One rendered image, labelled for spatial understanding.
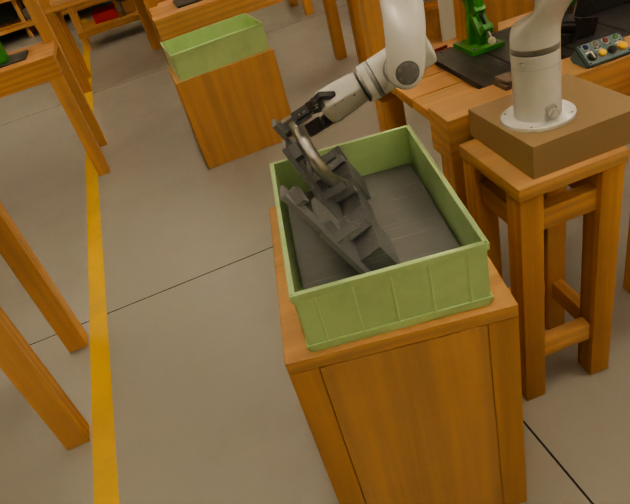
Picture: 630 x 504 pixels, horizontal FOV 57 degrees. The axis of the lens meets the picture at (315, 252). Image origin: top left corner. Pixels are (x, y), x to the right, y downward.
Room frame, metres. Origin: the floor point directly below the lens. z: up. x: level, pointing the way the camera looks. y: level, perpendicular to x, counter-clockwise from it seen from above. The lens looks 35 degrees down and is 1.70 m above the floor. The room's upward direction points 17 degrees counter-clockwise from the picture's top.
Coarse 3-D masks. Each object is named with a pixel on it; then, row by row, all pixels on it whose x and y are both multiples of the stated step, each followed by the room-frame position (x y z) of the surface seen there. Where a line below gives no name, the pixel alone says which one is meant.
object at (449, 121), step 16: (608, 64) 1.65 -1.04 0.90; (624, 64) 1.66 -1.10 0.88; (592, 80) 1.64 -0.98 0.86; (608, 80) 1.65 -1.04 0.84; (624, 80) 1.66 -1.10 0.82; (464, 96) 1.72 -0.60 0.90; (480, 96) 1.68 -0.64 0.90; (496, 96) 1.65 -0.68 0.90; (432, 112) 1.69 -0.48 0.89; (448, 112) 1.64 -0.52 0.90; (464, 112) 1.61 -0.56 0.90; (432, 128) 1.70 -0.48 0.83; (448, 128) 1.58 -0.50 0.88; (464, 128) 1.59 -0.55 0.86; (448, 144) 1.59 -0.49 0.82; (448, 160) 1.61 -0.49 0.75
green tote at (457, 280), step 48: (384, 144) 1.51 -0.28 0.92; (432, 192) 1.29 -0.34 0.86; (288, 240) 1.19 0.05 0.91; (480, 240) 0.92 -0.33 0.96; (288, 288) 0.95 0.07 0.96; (336, 288) 0.91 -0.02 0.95; (384, 288) 0.91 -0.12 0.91; (432, 288) 0.91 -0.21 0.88; (480, 288) 0.91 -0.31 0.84; (336, 336) 0.92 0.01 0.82
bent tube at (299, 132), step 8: (288, 120) 1.23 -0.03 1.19; (296, 128) 1.22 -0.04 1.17; (304, 128) 1.23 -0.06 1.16; (296, 136) 1.21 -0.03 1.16; (304, 136) 1.21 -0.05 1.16; (304, 144) 1.19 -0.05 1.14; (312, 144) 1.19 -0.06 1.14; (304, 152) 1.19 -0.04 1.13; (312, 152) 1.18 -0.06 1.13; (312, 160) 1.17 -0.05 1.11; (320, 160) 1.17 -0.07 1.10; (320, 168) 1.17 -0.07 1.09; (328, 168) 1.18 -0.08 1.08; (320, 176) 1.17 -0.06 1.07; (328, 176) 1.17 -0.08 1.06; (336, 176) 1.20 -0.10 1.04; (328, 184) 1.19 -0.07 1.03
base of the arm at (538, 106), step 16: (560, 48) 1.35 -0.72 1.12; (512, 64) 1.39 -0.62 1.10; (528, 64) 1.34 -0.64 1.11; (544, 64) 1.33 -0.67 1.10; (560, 64) 1.34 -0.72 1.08; (512, 80) 1.39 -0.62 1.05; (528, 80) 1.34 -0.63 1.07; (544, 80) 1.32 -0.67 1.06; (560, 80) 1.34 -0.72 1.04; (528, 96) 1.34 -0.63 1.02; (544, 96) 1.32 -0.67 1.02; (560, 96) 1.34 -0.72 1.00; (512, 112) 1.43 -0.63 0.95; (528, 112) 1.34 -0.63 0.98; (544, 112) 1.32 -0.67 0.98; (560, 112) 1.34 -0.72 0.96; (576, 112) 1.33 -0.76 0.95; (512, 128) 1.34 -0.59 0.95; (528, 128) 1.31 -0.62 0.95; (544, 128) 1.29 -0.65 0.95
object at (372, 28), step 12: (360, 0) 2.22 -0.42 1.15; (372, 0) 2.19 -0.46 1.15; (456, 0) 2.28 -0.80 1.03; (492, 0) 2.24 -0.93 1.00; (360, 12) 2.24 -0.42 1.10; (372, 12) 2.19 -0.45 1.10; (456, 12) 2.29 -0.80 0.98; (492, 12) 2.24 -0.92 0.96; (372, 24) 2.19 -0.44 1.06; (456, 24) 2.30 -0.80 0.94; (372, 36) 2.18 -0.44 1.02; (456, 36) 2.31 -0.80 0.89; (372, 48) 2.18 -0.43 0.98
